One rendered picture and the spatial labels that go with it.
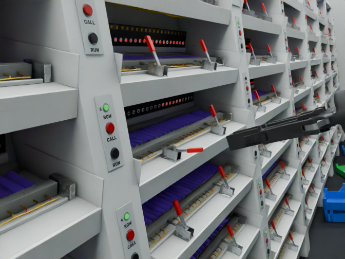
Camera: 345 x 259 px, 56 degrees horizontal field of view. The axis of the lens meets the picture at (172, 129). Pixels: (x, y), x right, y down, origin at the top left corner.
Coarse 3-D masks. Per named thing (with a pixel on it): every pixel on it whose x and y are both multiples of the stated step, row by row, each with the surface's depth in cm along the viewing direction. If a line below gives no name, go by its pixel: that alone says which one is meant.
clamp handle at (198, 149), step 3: (174, 147) 72; (198, 147) 69; (201, 147) 69; (174, 150) 72; (177, 150) 72; (180, 150) 71; (183, 150) 70; (186, 150) 70; (189, 150) 69; (192, 150) 69; (195, 150) 69; (198, 150) 68; (201, 150) 68
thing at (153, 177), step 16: (160, 112) 96; (224, 112) 110; (240, 112) 109; (208, 128) 99; (240, 128) 104; (192, 144) 83; (208, 144) 85; (224, 144) 95; (160, 160) 71; (192, 160) 77; (144, 176) 63; (160, 176) 65; (176, 176) 71; (144, 192) 61
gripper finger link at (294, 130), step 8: (304, 120) 51; (312, 120) 50; (272, 128) 55; (280, 128) 54; (288, 128) 53; (296, 128) 52; (304, 128) 52; (272, 136) 55; (280, 136) 54; (288, 136) 53; (296, 136) 52
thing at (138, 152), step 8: (200, 120) 97; (208, 120) 100; (224, 120) 107; (184, 128) 88; (192, 128) 90; (200, 128) 96; (168, 136) 80; (176, 136) 83; (184, 136) 87; (192, 136) 87; (144, 144) 72; (152, 144) 73; (160, 144) 76; (168, 144) 80; (176, 144) 80; (136, 152) 68; (144, 152) 71; (152, 152) 74
